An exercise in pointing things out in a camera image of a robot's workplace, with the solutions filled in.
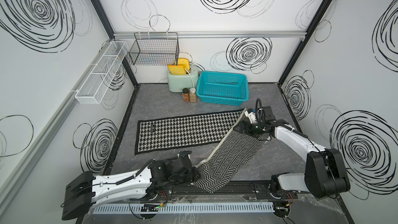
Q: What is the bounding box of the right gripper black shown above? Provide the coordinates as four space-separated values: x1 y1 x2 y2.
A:
233 120 264 137

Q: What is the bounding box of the black white patterned knit scarf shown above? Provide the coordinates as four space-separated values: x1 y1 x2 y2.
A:
135 109 271 189

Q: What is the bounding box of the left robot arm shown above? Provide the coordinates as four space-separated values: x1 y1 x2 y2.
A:
61 151 201 220

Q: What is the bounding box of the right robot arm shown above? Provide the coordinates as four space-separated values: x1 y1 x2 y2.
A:
242 106 351 199

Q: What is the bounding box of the teal plastic basket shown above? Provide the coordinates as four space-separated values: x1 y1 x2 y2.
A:
197 71 249 106

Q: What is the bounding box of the light brown spice jar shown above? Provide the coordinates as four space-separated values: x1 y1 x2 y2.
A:
189 88 197 103

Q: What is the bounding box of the dark brown spice jar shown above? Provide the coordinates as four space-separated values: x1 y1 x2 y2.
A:
182 88 190 102

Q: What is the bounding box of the mint green toaster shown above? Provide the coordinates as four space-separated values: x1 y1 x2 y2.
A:
167 66 199 92

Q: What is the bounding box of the yellow toast slice front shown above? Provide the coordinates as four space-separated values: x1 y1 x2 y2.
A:
167 65 187 75

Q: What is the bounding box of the yellow toast slice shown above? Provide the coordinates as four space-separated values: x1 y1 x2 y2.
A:
167 65 187 75
177 58 190 71

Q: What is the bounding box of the yellow toast slice back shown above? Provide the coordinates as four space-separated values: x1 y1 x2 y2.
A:
177 58 190 71

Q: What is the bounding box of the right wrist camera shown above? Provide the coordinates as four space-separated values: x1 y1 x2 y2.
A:
245 108 257 124

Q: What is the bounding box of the white slotted cable duct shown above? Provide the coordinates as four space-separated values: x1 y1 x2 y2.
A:
93 202 275 215

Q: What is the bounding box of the white wire wall shelf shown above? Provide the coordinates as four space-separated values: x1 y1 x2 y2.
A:
75 40 128 104

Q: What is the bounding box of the black wire wall basket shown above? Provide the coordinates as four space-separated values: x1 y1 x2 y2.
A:
129 32 179 66

